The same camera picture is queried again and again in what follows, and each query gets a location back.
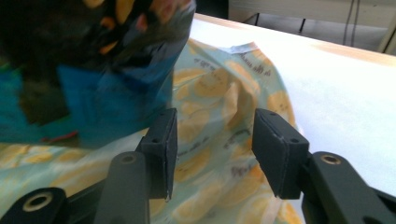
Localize dark blue printed garment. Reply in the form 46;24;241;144
0;0;197;149

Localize fruit print fabric bag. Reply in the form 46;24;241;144
0;38;304;224

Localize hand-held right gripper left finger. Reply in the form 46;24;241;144
136;107;178;201

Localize grey cable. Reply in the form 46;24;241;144
350;0;362;48
342;0;355;47

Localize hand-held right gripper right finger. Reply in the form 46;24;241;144
251;107;310;201

